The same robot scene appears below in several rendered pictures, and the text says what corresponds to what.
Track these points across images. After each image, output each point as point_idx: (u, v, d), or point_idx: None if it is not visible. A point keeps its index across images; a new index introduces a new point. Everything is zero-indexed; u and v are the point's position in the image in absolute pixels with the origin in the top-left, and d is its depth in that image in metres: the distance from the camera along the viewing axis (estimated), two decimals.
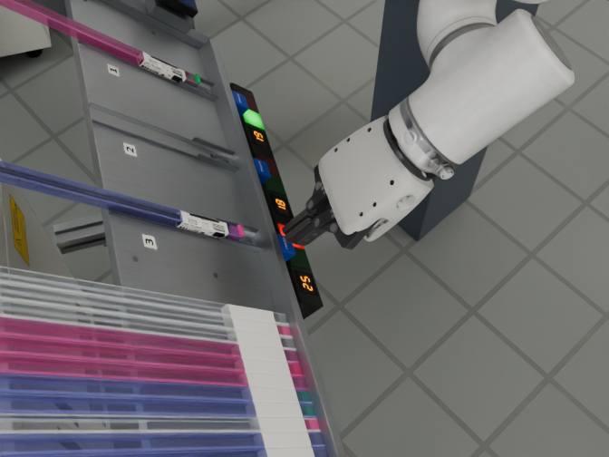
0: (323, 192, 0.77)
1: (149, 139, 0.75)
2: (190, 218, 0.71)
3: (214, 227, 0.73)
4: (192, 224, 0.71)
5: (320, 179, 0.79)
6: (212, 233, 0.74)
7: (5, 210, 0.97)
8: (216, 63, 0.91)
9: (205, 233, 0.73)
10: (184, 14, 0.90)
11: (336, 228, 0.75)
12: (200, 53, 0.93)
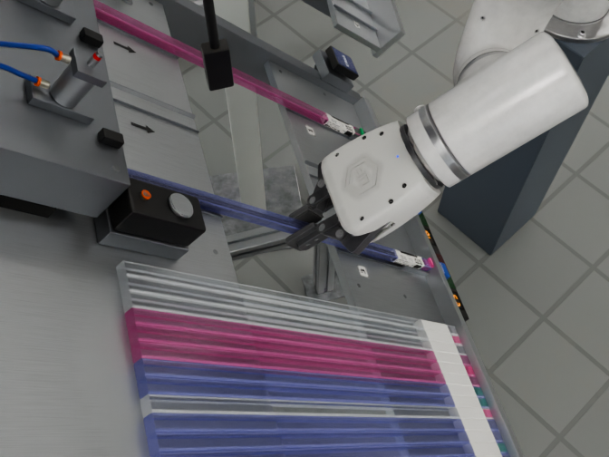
0: None
1: None
2: (401, 255, 0.92)
3: (415, 261, 0.94)
4: (403, 259, 0.92)
5: (352, 241, 0.76)
6: (413, 266, 0.95)
7: None
8: (372, 118, 1.10)
9: (409, 266, 0.94)
10: (346, 78, 1.09)
11: None
12: (354, 107, 1.12)
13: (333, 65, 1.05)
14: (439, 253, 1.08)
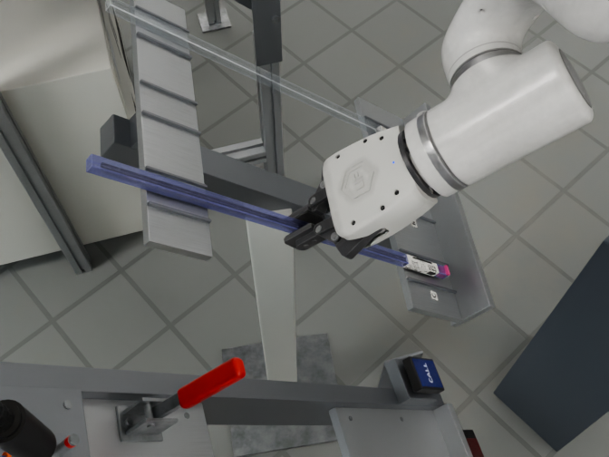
0: None
1: None
2: (413, 260, 0.91)
3: (429, 267, 0.92)
4: (414, 265, 0.91)
5: (347, 245, 0.76)
6: (427, 272, 0.93)
7: None
8: (459, 439, 0.85)
9: (421, 272, 0.93)
10: None
11: None
12: (436, 415, 0.88)
13: (414, 387, 0.81)
14: None
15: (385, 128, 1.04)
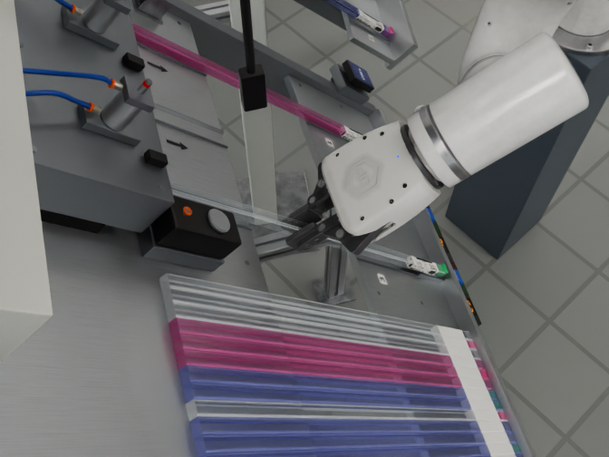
0: None
1: None
2: (363, 14, 1.21)
3: (376, 23, 1.22)
4: (364, 17, 1.20)
5: (352, 241, 0.76)
6: (374, 27, 1.23)
7: None
8: None
9: (371, 26, 1.22)
10: (362, 91, 1.13)
11: None
12: (370, 119, 1.16)
13: (350, 79, 1.09)
14: (451, 260, 1.12)
15: (415, 257, 0.96)
